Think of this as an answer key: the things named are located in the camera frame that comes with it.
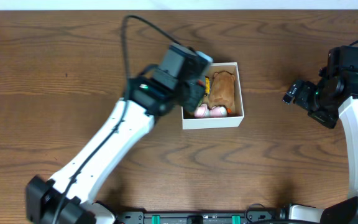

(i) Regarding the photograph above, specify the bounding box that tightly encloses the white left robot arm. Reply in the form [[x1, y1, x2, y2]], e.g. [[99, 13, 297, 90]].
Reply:
[[25, 43, 213, 223]]

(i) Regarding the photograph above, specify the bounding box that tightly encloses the pink and white duck toy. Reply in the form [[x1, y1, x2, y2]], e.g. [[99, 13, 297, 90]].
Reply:
[[194, 103, 232, 118]]

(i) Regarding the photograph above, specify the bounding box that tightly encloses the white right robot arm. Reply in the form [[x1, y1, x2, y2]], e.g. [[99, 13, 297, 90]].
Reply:
[[283, 45, 358, 223]]

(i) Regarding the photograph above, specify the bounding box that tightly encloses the white cardboard box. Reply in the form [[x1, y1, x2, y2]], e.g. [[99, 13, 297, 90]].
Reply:
[[181, 62, 244, 129]]

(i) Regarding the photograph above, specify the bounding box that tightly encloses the grey and yellow toy truck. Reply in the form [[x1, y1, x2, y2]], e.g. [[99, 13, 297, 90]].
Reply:
[[204, 77, 211, 96]]

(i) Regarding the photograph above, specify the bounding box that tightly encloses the brown plush bear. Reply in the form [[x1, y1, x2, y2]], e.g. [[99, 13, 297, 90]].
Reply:
[[208, 71, 236, 108]]

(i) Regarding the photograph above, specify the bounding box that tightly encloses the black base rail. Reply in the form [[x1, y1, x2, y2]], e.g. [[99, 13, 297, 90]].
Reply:
[[115, 203, 288, 224]]

